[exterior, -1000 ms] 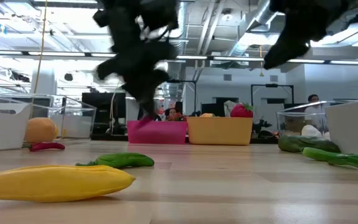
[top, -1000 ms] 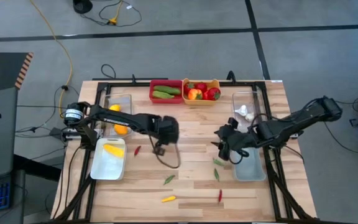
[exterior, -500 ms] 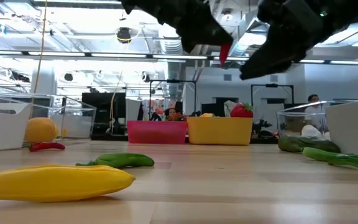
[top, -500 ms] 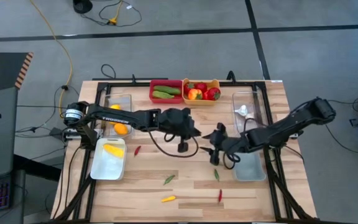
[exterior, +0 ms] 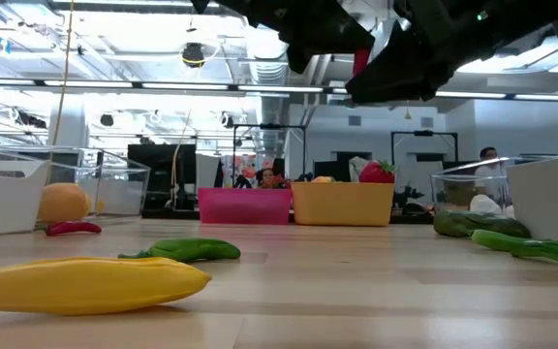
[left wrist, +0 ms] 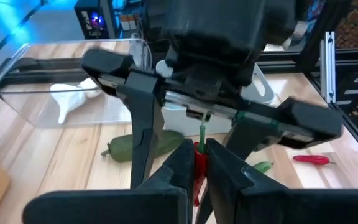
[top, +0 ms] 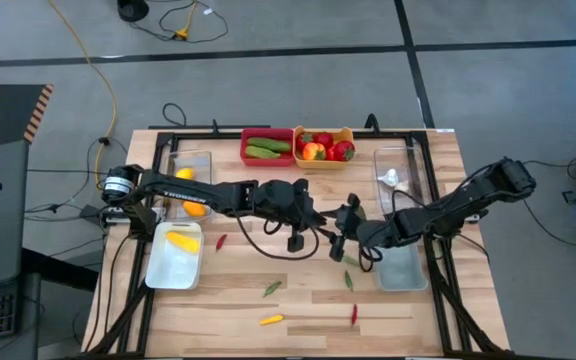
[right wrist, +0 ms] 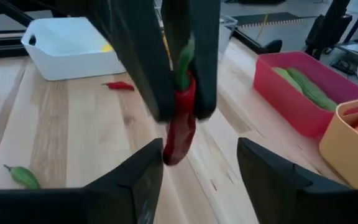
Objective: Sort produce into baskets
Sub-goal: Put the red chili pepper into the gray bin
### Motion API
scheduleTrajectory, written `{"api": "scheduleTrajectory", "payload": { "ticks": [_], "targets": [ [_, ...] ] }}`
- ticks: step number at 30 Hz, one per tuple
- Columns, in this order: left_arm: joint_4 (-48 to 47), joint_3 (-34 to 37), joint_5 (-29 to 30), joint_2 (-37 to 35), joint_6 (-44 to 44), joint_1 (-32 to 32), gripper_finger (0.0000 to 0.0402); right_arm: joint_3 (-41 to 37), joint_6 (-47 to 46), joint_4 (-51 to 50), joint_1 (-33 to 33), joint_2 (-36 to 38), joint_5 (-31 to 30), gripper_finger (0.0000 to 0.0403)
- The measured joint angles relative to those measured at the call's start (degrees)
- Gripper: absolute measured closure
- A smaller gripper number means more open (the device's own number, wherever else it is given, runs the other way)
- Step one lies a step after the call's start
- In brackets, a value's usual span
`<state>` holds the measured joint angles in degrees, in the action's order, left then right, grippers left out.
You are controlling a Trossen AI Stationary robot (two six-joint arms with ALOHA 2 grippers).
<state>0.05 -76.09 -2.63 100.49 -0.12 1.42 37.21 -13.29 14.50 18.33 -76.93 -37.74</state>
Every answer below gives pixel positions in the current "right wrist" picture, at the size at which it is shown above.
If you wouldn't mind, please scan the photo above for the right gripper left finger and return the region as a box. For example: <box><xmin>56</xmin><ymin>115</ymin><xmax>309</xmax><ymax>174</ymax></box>
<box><xmin>82</xmin><ymin>139</ymin><xmax>164</xmax><ymax>224</ymax></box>

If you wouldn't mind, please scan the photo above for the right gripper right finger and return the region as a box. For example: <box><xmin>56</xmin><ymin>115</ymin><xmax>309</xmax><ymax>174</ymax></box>
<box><xmin>237</xmin><ymin>138</ymin><xmax>354</xmax><ymax>224</ymax></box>

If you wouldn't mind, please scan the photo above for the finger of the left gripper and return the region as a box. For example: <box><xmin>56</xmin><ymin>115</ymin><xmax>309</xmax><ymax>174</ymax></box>
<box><xmin>162</xmin><ymin>0</ymin><xmax>222</xmax><ymax>121</ymax></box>
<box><xmin>88</xmin><ymin>0</ymin><xmax>176</xmax><ymax>123</ymax></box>

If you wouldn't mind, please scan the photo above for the red chili pepper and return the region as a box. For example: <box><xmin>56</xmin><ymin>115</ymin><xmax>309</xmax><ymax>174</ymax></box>
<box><xmin>162</xmin><ymin>37</ymin><xmax>198</xmax><ymax>166</ymax></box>
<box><xmin>102</xmin><ymin>81</ymin><xmax>135</xmax><ymax>92</ymax></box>

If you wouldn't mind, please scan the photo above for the green leaf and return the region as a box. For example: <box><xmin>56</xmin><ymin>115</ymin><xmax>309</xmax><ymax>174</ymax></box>
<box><xmin>3</xmin><ymin>164</ymin><xmax>42</xmax><ymax>190</ymax></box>

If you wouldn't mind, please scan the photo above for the bright green cucumber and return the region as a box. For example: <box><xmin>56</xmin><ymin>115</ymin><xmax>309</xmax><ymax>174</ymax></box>
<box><xmin>285</xmin><ymin>67</ymin><xmax>339</xmax><ymax>113</ymax></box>

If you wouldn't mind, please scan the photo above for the white plastic bin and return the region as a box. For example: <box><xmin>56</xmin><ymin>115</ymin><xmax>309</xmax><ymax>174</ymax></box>
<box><xmin>21</xmin><ymin>17</ymin><xmax>127</xmax><ymax>82</ymax></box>

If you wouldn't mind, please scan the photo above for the orange plastic basket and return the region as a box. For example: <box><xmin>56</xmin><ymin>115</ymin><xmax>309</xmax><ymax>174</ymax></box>
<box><xmin>318</xmin><ymin>95</ymin><xmax>358</xmax><ymax>190</ymax></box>

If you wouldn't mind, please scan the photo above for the large black striped-edge mat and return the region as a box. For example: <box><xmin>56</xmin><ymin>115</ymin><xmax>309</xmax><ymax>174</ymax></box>
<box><xmin>232</xmin><ymin>11</ymin><xmax>318</xmax><ymax>28</ymax></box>

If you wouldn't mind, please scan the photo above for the red plastic basket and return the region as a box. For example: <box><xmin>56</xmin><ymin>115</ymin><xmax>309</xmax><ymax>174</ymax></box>
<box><xmin>252</xmin><ymin>51</ymin><xmax>358</xmax><ymax>139</ymax></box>

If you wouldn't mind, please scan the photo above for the yellow floor cable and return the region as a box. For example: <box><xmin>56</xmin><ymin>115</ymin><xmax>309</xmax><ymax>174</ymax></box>
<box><xmin>255</xmin><ymin>12</ymin><xmax>269</xmax><ymax>42</ymax></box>

